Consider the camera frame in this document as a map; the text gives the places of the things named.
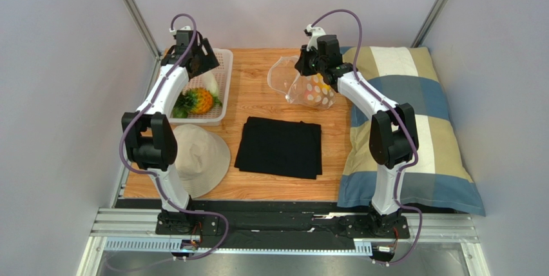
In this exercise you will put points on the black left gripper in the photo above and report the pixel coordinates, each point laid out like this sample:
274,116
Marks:
211,60

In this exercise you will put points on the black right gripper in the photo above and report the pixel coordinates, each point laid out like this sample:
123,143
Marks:
303,62

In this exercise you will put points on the fake white radish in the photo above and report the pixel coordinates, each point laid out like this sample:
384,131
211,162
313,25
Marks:
210,83

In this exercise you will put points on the clear zip top bag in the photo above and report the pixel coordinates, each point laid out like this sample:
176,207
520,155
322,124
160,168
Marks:
283,78

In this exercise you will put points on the fake peach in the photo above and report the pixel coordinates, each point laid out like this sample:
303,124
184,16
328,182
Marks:
312,95

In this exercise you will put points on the fake pineapple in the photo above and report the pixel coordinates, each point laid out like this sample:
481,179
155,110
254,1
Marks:
195,101

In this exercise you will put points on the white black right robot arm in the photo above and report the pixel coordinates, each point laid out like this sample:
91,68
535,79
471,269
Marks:
393,141

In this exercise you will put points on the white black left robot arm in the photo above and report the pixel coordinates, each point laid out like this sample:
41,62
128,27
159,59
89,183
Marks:
148,145

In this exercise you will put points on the fake yellow fruit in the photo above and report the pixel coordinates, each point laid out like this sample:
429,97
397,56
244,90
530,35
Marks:
320,87

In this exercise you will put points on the white plastic basket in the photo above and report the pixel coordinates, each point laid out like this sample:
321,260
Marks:
223,76

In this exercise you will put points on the folded black cloth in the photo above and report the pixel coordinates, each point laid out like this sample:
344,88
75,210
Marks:
282,148

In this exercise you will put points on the beige bucket hat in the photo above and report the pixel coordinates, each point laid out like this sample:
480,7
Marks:
202,161

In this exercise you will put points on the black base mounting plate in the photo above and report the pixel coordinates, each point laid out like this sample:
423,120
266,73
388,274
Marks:
280,225

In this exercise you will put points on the blue beige checked pillow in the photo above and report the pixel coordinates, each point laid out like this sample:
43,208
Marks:
439,180

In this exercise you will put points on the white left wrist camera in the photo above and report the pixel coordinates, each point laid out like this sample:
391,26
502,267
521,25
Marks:
185,28

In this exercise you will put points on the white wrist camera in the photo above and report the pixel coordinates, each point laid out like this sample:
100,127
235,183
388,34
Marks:
313,33
185,28

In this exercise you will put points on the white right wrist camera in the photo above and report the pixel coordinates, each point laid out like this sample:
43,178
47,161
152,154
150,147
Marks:
313,33

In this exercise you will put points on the aluminium frame rail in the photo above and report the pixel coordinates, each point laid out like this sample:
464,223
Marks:
137,227

